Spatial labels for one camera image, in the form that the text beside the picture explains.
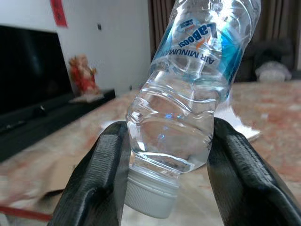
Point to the clear plastic water bottle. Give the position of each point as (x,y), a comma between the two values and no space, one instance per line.
(174,131)

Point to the red gold figurine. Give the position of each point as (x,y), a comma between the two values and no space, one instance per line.
(83,75)

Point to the black wall socket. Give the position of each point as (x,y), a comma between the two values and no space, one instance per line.
(99,26)

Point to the white plush cushion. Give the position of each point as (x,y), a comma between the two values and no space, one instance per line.
(272,71)

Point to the black flat television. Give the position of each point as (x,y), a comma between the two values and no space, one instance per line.
(28,70)

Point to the white paper sheet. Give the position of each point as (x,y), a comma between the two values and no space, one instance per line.
(237,122)

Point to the dark armchair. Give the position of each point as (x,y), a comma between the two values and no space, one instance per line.
(270,49)

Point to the marble table with red edge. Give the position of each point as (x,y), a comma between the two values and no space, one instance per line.
(270,106)

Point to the red paper wall banner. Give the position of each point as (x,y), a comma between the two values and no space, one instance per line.
(58,13)

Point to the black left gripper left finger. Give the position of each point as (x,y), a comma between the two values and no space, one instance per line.
(94,179)

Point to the black low TV console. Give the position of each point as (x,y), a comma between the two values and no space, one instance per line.
(47,124)

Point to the brown curtain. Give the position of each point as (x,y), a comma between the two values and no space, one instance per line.
(279,18)

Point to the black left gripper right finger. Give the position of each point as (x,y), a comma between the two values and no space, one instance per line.
(242,183)

